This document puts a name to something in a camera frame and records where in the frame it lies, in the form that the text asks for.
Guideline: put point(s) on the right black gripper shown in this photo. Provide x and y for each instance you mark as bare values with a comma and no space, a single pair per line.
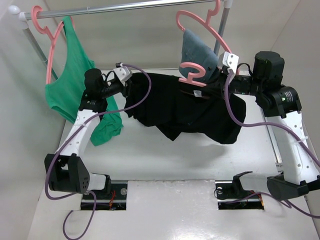
230,83

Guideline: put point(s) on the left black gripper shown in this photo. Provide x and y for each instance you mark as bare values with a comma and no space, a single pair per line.
128,89

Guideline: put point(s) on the black t shirt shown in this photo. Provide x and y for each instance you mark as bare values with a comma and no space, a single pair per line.
161,100

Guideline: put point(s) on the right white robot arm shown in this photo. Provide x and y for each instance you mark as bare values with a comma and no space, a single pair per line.
282,111

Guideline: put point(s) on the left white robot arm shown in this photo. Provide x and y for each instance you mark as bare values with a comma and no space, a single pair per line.
65,169

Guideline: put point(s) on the pink hanger with denim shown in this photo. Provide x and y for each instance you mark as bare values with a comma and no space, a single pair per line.
206,23

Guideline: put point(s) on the green tank top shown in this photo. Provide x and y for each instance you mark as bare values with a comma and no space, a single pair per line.
64,94

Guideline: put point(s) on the blue denim garment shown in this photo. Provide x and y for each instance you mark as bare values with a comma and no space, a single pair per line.
194,50

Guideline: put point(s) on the metal clothes rack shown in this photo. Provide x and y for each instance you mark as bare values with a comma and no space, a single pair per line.
37,13

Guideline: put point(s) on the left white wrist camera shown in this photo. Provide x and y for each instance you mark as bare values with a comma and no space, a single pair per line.
122,72

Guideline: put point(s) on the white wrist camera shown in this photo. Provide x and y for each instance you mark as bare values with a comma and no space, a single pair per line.
228,60
122,72

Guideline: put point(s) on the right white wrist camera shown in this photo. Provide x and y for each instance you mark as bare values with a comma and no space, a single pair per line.
228,60

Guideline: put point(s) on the aluminium rail right side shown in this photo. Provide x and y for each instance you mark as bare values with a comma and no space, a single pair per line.
276,156

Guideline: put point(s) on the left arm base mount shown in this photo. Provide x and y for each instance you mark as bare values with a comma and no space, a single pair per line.
113,197

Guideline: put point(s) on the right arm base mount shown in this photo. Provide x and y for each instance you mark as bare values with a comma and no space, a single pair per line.
230,195

